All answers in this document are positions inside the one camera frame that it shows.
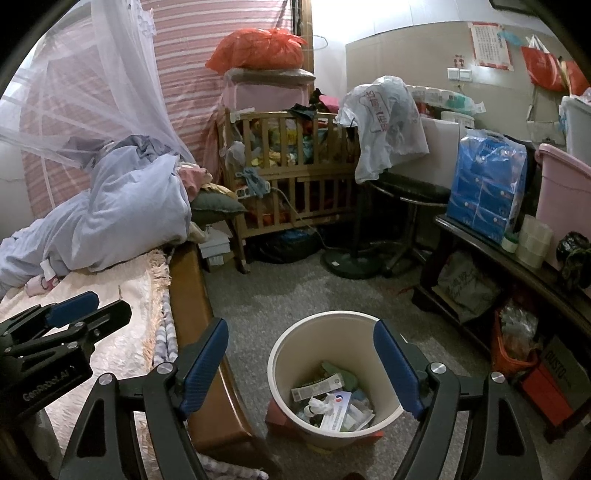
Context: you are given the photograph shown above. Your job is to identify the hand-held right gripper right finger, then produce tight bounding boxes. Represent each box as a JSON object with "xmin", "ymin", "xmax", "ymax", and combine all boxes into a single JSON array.
[{"xmin": 373, "ymin": 318, "xmax": 541, "ymax": 480}]

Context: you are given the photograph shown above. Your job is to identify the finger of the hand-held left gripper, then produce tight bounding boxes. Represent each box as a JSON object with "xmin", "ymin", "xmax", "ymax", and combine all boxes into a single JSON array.
[
  {"xmin": 18, "ymin": 291, "xmax": 100, "ymax": 330},
  {"xmin": 60, "ymin": 300, "xmax": 133, "ymax": 341}
]

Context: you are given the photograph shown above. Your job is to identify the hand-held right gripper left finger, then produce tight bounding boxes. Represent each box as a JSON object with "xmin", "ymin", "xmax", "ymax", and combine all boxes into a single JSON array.
[{"xmin": 67, "ymin": 318, "xmax": 230, "ymax": 480}]

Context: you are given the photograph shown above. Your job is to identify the green cloth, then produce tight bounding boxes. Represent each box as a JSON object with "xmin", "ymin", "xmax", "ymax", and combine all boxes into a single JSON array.
[{"xmin": 321, "ymin": 362, "xmax": 360, "ymax": 391}]

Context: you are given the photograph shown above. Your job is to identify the green white carton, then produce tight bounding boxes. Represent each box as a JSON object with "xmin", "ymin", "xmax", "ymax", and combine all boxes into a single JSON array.
[{"xmin": 291, "ymin": 373, "xmax": 345, "ymax": 402}]

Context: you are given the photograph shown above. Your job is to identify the cream plastic bin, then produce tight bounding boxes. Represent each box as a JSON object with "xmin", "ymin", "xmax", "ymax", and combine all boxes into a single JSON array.
[{"xmin": 267, "ymin": 311, "xmax": 406, "ymax": 450}]

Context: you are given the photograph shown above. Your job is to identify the pink fluffy blanket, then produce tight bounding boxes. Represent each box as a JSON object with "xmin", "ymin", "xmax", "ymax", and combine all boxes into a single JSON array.
[{"xmin": 0, "ymin": 249, "xmax": 178, "ymax": 462}]

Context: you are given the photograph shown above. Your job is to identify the pink cylindrical bottle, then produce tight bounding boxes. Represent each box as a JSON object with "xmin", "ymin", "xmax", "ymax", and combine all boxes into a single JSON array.
[{"xmin": 25, "ymin": 276, "xmax": 61, "ymax": 297}]

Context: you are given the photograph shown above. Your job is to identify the light blue quilt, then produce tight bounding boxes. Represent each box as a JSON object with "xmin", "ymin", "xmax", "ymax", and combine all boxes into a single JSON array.
[{"xmin": 0, "ymin": 136, "xmax": 195, "ymax": 296}]

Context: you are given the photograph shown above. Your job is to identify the grey bag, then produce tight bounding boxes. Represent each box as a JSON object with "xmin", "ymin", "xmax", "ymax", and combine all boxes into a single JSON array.
[{"xmin": 436, "ymin": 251, "xmax": 502, "ymax": 324}]

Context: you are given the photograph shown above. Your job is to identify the black stand fan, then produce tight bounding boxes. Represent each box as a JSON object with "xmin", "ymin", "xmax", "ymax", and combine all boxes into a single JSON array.
[{"xmin": 323, "ymin": 180, "xmax": 384, "ymax": 280}]

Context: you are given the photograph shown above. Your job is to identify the orange plastic basket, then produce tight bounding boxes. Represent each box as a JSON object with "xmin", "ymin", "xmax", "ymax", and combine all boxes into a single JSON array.
[{"xmin": 490, "ymin": 300, "xmax": 541, "ymax": 377}]

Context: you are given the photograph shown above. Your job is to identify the white cardboard box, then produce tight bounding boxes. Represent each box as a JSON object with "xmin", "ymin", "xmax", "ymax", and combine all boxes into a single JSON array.
[{"xmin": 198, "ymin": 222, "xmax": 234, "ymax": 273}]

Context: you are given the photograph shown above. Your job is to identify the dark bag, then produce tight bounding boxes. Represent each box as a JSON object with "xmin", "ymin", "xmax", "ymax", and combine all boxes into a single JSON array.
[{"xmin": 256, "ymin": 228, "xmax": 324, "ymax": 265}]

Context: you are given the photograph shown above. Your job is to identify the red cardboard box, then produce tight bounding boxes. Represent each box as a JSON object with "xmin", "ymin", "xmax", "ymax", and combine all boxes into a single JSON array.
[{"xmin": 522, "ymin": 364, "xmax": 573, "ymax": 428}]

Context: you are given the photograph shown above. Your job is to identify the olive green pillow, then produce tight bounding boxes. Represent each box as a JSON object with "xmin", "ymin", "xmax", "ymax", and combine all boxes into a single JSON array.
[{"xmin": 190, "ymin": 189, "xmax": 249, "ymax": 228}]

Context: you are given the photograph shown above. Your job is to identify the pink cloth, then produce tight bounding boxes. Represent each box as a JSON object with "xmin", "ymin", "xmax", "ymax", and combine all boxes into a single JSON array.
[{"xmin": 178, "ymin": 164, "xmax": 213, "ymax": 195}]

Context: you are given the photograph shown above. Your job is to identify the dark cardboard box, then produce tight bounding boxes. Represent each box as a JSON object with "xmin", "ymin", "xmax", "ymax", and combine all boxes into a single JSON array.
[{"xmin": 538, "ymin": 335, "xmax": 591, "ymax": 411}]

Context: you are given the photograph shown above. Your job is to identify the grey blue garment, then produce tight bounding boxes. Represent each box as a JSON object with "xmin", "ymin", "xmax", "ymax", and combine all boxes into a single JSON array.
[{"xmin": 62, "ymin": 134, "xmax": 181, "ymax": 169}]

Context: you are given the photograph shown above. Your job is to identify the black round stool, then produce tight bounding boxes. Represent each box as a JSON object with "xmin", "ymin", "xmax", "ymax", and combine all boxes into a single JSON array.
[{"xmin": 369, "ymin": 178, "xmax": 452, "ymax": 278}]

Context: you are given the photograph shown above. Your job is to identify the white power strip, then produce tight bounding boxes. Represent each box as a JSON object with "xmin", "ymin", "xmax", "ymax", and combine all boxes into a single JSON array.
[{"xmin": 233, "ymin": 182, "xmax": 273, "ymax": 199}]

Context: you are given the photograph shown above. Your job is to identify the translucent plastic containers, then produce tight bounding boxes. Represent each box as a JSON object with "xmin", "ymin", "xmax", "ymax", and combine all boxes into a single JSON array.
[{"xmin": 516, "ymin": 215, "xmax": 554, "ymax": 269}]

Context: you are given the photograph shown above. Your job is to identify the wooden baby crib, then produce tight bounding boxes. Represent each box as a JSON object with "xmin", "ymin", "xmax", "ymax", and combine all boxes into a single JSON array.
[{"xmin": 217, "ymin": 107, "xmax": 372, "ymax": 273}]

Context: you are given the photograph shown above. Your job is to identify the blue tissue multipack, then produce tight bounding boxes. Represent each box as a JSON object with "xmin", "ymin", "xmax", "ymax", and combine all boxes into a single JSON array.
[{"xmin": 445, "ymin": 129, "xmax": 528, "ymax": 244}]

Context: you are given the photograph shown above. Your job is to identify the dark camouflage cloth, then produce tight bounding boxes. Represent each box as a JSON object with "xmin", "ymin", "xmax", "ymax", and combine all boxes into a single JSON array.
[{"xmin": 556, "ymin": 233, "xmax": 591, "ymax": 289}]

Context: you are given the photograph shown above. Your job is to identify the white mosquito net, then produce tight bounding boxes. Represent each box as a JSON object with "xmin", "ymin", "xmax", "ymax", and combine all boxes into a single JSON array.
[{"xmin": 0, "ymin": 0, "xmax": 199, "ymax": 167}]

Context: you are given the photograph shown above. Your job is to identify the white board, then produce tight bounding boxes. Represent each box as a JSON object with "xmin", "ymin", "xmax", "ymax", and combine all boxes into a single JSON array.
[{"xmin": 420, "ymin": 115, "xmax": 467, "ymax": 190}]

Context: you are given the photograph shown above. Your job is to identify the pink plastic tub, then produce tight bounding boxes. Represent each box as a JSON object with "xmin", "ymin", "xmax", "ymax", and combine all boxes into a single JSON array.
[{"xmin": 534, "ymin": 143, "xmax": 591, "ymax": 273}]

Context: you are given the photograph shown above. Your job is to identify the white plastic bag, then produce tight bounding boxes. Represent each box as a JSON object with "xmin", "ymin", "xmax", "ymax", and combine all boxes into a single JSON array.
[{"xmin": 336, "ymin": 76, "xmax": 430, "ymax": 183}]

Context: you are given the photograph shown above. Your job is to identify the pile of clothes and toys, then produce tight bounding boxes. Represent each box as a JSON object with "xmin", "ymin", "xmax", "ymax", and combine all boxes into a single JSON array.
[{"xmin": 252, "ymin": 90, "xmax": 358, "ymax": 169}]

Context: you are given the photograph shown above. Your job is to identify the row of white packages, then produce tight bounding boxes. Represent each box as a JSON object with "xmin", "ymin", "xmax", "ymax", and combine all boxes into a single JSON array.
[{"xmin": 406, "ymin": 85, "xmax": 485, "ymax": 116}]

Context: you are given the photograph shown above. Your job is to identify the pink fabric storage box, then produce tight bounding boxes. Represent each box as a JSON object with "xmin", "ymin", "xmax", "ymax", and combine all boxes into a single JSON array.
[{"xmin": 221, "ymin": 68, "xmax": 317, "ymax": 112}]

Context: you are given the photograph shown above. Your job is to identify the pink striped mattress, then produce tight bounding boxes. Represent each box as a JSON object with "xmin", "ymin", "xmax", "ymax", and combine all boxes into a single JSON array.
[{"xmin": 21, "ymin": 0, "xmax": 301, "ymax": 222}]

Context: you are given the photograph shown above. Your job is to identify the translucent storage box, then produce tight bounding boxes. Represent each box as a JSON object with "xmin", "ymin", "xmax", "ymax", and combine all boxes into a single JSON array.
[{"xmin": 560, "ymin": 95, "xmax": 591, "ymax": 167}]

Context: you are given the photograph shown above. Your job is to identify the orange plastic bag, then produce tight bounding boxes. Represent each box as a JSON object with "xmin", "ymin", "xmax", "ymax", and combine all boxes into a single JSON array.
[{"xmin": 205, "ymin": 28, "xmax": 308, "ymax": 73}]

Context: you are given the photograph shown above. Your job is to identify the red shopping bag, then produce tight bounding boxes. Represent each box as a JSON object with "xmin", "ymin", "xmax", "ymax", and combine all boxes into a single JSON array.
[
  {"xmin": 561, "ymin": 58, "xmax": 591, "ymax": 95},
  {"xmin": 521, "ymin": 36, "xmax": 571, "ymax": 90}
]

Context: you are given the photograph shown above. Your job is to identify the wooden bed frame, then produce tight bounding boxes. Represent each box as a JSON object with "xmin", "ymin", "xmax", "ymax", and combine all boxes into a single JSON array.
[{"xmin": 168, "ymin": 244, "xmax": 282, "ymax": 472}]

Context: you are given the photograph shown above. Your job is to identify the red wall calendar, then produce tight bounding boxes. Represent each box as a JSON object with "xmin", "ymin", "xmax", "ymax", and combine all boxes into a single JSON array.
[{"xmin": 467, "ymin": 21, "xmax": 515, "ymax": 72}]

